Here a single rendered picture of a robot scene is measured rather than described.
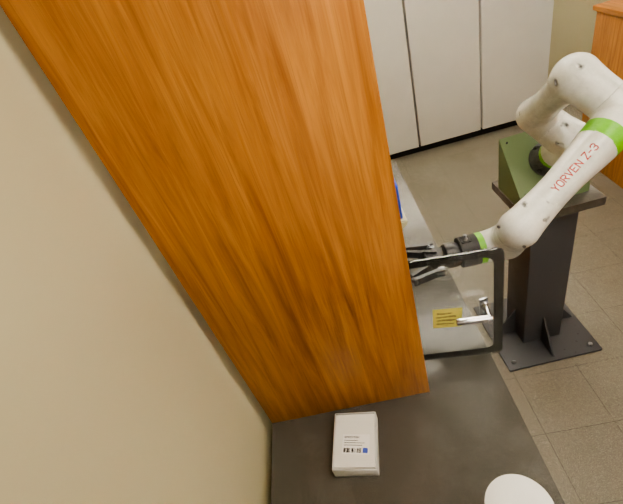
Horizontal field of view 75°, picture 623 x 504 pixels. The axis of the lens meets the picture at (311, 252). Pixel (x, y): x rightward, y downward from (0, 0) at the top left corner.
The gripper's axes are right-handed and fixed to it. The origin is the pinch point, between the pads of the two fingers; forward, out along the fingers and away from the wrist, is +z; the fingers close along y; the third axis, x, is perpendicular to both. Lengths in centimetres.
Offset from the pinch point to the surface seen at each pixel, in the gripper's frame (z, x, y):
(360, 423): 19.4, 22.6, 34.6
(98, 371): 50, -44, 55
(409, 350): 1.4, 5.3, 26.9
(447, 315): -10.8, 2.5, 20.5
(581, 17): -247, 51, -338
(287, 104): 12, -65, 27
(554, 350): -78, 120, -38
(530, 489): -14, 12, 61
